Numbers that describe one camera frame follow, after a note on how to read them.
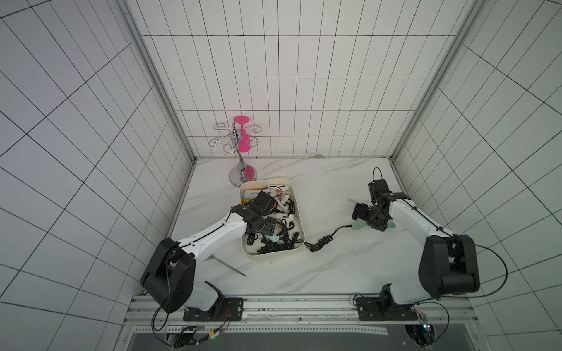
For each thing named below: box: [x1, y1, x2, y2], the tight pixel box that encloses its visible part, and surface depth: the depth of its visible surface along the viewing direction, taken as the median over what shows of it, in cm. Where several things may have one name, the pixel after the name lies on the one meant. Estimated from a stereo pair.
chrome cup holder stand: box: [208, 121, 262, 188], surface depth 97 cm
